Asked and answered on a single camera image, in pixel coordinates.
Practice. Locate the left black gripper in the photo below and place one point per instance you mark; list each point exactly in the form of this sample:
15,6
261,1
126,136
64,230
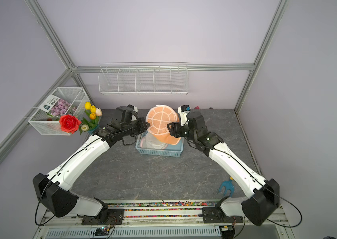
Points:
141,121

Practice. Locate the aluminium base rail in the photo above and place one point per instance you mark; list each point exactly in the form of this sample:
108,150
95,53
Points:
172,219

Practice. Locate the light blue plastic basket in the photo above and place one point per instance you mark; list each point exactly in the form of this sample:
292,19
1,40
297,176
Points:
170,150

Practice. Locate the white mesh laundry bag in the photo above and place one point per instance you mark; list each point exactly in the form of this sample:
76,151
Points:
149,141

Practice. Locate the orange mesh laundry bag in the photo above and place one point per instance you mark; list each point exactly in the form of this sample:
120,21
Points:
159,117

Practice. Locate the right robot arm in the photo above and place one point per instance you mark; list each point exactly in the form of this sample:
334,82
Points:
262,196

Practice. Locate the purple flower packet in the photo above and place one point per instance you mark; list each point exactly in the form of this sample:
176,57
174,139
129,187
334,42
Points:
55,107

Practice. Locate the red artificial rose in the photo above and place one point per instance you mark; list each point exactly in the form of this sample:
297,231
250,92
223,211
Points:
69,124

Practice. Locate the white wire corner basket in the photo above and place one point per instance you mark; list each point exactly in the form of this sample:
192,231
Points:
50,126

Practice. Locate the tulip bouquet in vase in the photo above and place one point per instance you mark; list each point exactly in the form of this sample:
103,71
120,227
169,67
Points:
92,119

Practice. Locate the long white wire shelf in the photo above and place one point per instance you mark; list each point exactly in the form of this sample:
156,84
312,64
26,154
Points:
152,78

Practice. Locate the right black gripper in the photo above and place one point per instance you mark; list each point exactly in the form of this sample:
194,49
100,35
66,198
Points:
176,127

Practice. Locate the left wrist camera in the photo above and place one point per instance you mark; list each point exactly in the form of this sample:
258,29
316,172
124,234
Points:
133,108

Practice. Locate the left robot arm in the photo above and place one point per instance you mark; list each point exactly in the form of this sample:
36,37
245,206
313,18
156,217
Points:
53,190

